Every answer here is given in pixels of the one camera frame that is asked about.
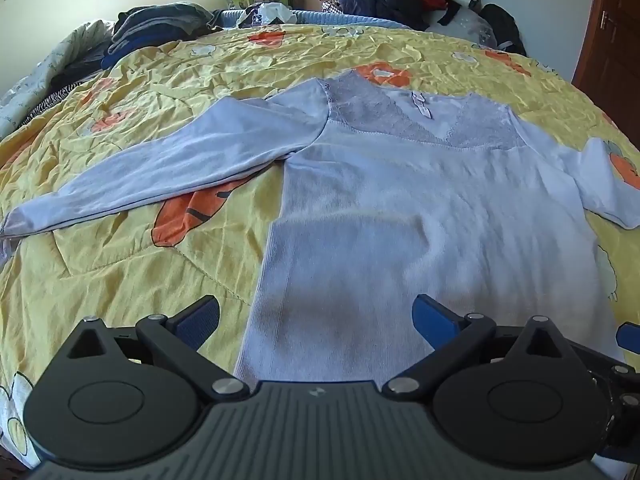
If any pile of dark folded clothes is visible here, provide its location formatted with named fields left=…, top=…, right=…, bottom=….
left=47, top=2, right=216, bottom=96

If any light blue long-sleeve top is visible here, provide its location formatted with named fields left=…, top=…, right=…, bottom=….
left=0, top=72, right=640, bottom=386

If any pale floral quilt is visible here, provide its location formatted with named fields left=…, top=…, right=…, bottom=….
left=0, top=20, right=116, bottom=136

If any yellow carrot-print quilt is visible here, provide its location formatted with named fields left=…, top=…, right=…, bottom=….
left=0, top=22, right=640, bottom=471

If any navy puffer jacket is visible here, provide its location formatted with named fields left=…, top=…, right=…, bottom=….
left=332, top=0, right=426, bottom=28

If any blue knitted blanket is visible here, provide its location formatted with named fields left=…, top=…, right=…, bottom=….
left=210, top=7, right=421, bottom=34

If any white plastic bag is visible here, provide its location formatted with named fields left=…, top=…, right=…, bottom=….
left=237, top=2, right=292, bottom=28

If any black-and-white striped cloth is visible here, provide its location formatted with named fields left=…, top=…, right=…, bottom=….
left=19, top=84, right=77, bottom=127

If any black bag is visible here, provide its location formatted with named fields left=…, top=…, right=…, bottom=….
left=479, top=3, right=529, bottom=56

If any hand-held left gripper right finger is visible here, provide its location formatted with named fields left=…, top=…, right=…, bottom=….
left=381, top=294, right=568, bottom=405

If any brown wooden door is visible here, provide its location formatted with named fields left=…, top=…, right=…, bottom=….
left=571, top=0, right=640, bottom=136

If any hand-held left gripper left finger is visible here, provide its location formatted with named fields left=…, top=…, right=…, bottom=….
left=62, top=294, right=251, bottom=403

